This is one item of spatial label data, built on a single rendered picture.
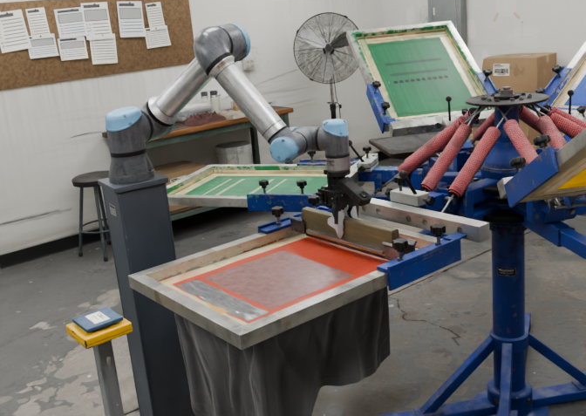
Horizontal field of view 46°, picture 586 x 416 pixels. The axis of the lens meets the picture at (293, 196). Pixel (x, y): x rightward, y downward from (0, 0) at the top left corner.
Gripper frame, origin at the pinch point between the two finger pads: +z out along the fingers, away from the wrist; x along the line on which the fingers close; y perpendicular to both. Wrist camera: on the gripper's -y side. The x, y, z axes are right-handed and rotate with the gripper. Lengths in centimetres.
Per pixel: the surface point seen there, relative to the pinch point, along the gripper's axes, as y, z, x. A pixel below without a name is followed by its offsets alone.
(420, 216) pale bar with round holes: -12.0, -2.1, -20.5
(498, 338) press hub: 0, 66, -76
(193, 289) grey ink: 10, 5, 51
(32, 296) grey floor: 301, 101, 16
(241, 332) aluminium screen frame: -28, 2, 60
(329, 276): -12.1, 5.5, 19.1
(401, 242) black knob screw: -29.4, -4.9, 7.1
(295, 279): -5.9, 5.5, 26.6
